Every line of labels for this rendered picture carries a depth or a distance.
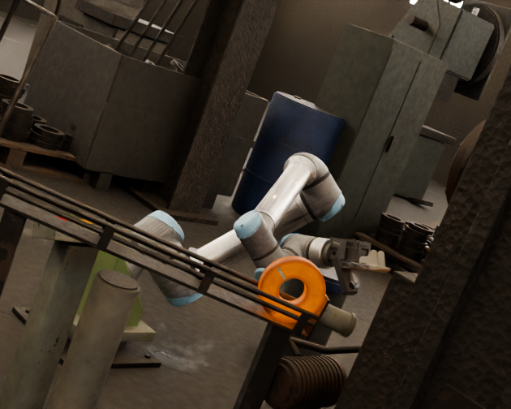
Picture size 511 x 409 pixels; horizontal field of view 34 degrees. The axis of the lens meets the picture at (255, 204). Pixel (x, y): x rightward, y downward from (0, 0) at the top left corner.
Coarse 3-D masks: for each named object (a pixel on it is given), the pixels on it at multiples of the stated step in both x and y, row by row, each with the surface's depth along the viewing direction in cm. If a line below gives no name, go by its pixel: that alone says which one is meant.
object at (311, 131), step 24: (288, 96) 591; (264, 120) 589; (288, 120) 570; (312, 120) 566; (336, 120) 570; (264, 144) 581; (288, 144) 570; (312, 144) 570; (336, 144) 581; (264, 168) 578; (240, 192) 593; (264, 192) 578
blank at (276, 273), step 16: (288, 256) 195; (272, 272) 193; (288, 272) 194; (304, 272) 194; (272, 288) 194; (304, 288) 198; (320, 288) 196; (304, 304) 196; (320, 304) 197; (288, 320) 197
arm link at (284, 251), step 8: (280, 248) 246; (288, 248) 249; (272, 256) 243; (280, 256) 244; (256, 264) 245; (264, 264) 243; (256, 272) 245; (256, 280) 247; (288, 280) 246; (280, 288) 244
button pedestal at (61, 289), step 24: (72, 240) 213; (48, 264) 222; (72, 264) 220; (48, 288) 221; (72, 288) 224; (48, 312) 221; (72, 312) 227; (24, 336) 226; (48, 336) 225; (24, 360) 225; (48, 360) 228; (24, 384) 226; (48, 384) 231; (0, 408) 230; (24, 408) 229
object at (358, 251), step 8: (336, 240) 244; (344, 240) 240; (352, 240) 238; (328, 248) 244; (336, 248) 244; (344, 248) 240; (352, 248) 239; (360, 248) 238; (368, 248) 241; (328, 256) 245; (336, 256) 244; (344, 256) 239; (352, 256) 239; (360, 256) 239; (328, 264) 245; (344, 264) 240
